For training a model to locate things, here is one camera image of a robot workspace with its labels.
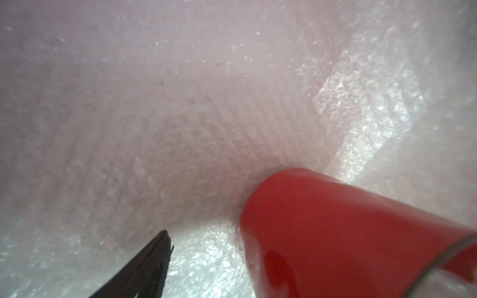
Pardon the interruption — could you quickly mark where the clear bubble wrap sheet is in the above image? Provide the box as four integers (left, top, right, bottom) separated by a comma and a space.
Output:
1, 1, 477, 298

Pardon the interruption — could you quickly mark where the red ceramic mug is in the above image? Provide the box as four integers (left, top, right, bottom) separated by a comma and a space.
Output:
239, 168, 477, 298

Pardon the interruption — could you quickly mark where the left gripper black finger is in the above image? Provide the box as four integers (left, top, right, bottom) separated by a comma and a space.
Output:
91, 230, 174, 298

